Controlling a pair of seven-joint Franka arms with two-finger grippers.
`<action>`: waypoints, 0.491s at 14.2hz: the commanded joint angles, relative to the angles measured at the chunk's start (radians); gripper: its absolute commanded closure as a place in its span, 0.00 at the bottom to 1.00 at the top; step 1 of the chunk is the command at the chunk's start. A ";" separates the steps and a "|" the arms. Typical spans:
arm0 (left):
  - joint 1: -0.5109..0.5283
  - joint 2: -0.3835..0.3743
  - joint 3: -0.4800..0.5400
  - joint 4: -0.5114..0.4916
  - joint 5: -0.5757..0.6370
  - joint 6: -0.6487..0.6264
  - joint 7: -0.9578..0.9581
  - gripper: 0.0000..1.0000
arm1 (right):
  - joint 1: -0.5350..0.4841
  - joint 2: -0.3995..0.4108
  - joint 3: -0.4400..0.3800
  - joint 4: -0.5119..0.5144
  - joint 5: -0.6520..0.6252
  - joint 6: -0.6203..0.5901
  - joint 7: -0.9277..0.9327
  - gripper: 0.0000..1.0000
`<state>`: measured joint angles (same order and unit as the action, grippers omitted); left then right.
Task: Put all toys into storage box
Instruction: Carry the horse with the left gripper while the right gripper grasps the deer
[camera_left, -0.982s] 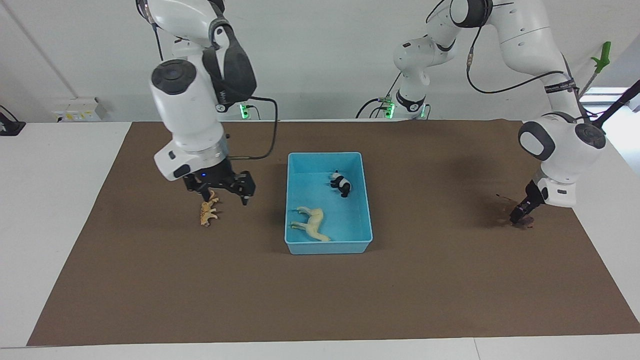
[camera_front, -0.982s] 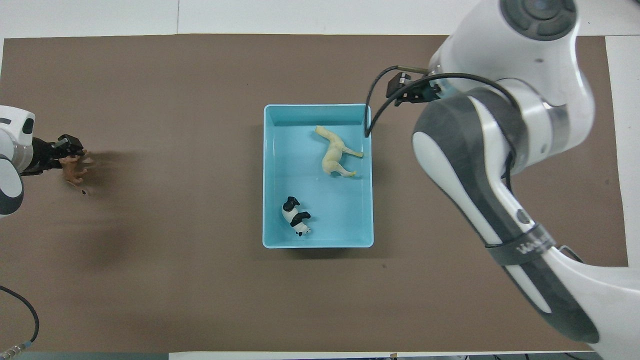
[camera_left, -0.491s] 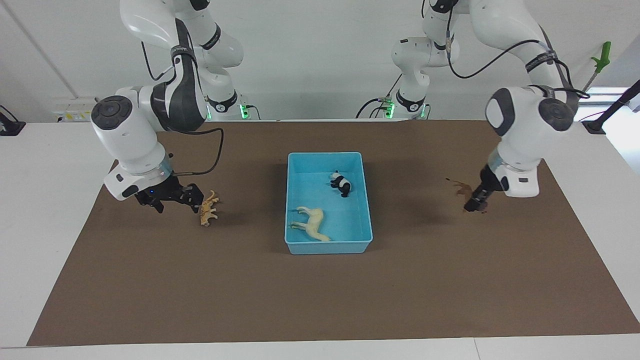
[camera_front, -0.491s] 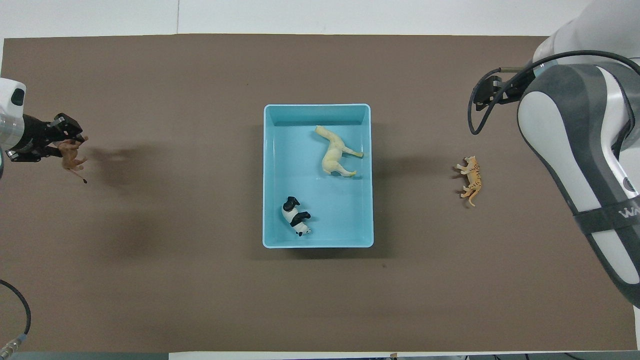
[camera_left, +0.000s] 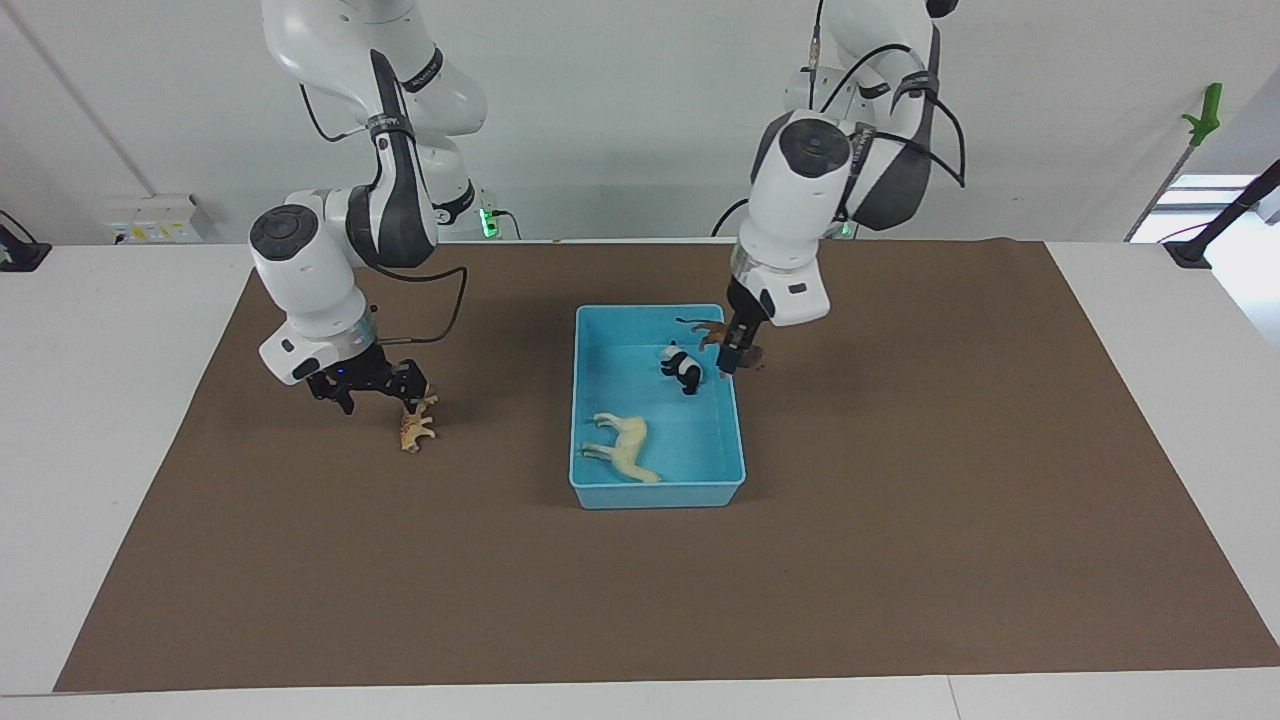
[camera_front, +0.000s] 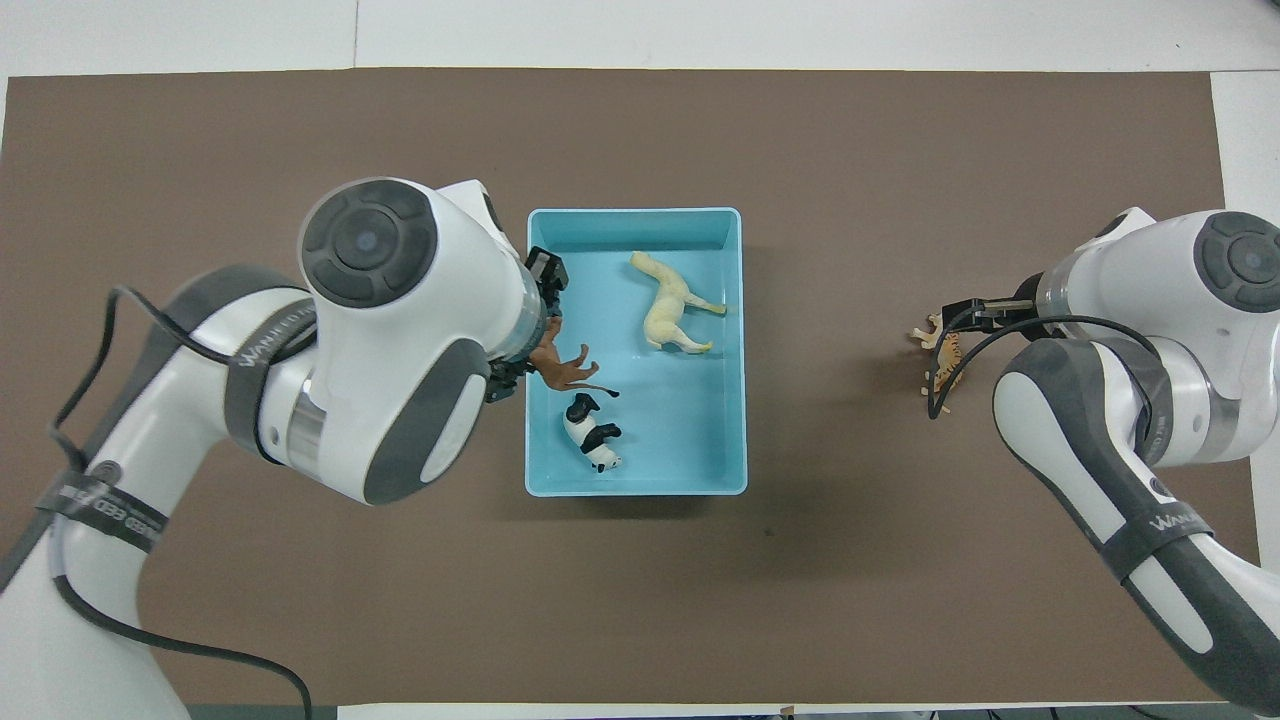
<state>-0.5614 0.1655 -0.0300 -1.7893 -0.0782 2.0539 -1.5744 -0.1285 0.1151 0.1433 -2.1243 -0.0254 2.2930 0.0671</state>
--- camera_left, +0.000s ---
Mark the brown lion toy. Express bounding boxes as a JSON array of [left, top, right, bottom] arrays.
[[676, 317, 767, 373]]

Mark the orange striped tiger toy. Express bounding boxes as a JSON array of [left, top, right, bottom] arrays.
[[398, 395, 441, 454]]

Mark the black and white panda toy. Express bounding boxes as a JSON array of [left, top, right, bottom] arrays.
[[660, 342, 705, 396]]

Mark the cream horse toy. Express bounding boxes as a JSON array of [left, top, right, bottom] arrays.
[[580, 412, 663, 485]]

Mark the light blue storage box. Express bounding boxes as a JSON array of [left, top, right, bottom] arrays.
[[568, 304, 748, 511]]

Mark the brown table mat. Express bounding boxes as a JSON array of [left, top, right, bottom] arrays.
[[52, 238, 1280, 694]]

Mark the black table clamp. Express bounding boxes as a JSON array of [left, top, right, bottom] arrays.
[[0, 210, 53, 273]]

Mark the green tipped pole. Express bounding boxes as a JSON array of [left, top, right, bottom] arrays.
[[1125, 83, 1226, 243]]

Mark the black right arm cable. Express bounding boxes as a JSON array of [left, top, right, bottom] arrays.
[[375, 264, 471, 346]]

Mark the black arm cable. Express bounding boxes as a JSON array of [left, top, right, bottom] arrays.
[[812, 0, 967, 191], [375, 264, 471, 346]]

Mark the white wall outlet box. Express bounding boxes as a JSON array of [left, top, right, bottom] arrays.
[[105, 193, 206, 246]]

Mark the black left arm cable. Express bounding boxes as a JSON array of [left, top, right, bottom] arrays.
[[812, 0, 967, 191]]

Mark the black camera stand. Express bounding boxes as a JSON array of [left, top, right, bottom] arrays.
[[1165, 160, 1280, 271]]

